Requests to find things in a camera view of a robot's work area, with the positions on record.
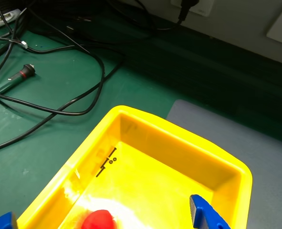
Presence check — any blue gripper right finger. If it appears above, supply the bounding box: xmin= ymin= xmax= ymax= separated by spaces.
xmin=190 ymin=194 xmax=232 ymax=229

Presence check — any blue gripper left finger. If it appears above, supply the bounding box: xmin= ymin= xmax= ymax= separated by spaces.
xmin=0 ymin=211 xmax=19 ymax=229

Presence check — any red ball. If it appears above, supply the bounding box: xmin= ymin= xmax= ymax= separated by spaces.
xmin=81 ymin=209 xmax=116 ymax=229

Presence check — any yellow plastic bin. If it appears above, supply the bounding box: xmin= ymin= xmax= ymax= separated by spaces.
xmin=16 ymin=105 xmax=253 ymax=229

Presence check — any grey mat with lettering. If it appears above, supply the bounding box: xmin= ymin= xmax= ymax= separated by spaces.
xmin=166 ymin=99 xmax=282 ymax=229

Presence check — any black power plug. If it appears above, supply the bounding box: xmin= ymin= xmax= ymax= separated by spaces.
xmin=178 ymin=0 xmax=200 ymax=23

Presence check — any thick black cable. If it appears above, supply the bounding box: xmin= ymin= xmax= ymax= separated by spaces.
xmin=0 ymin=56 xmax=126 ymax=153
xmin=0 ymin=7 xmax=106 ymax=116

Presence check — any black tool with red ring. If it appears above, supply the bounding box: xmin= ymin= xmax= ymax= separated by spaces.
xmin=0 ymin=63 xmax=36 ymax=101

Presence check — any thin black cable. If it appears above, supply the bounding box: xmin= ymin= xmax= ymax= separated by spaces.
xmin=0 ymin=0 xmax=29 ymax=96

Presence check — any black plug cable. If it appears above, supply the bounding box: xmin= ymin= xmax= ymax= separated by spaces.
xmin=131 ymin=0 xmax=183 ymax=31

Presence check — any white wall outlet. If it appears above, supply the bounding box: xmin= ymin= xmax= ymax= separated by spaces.
xmin=171 ymin=0 xmax=214 ymax=17

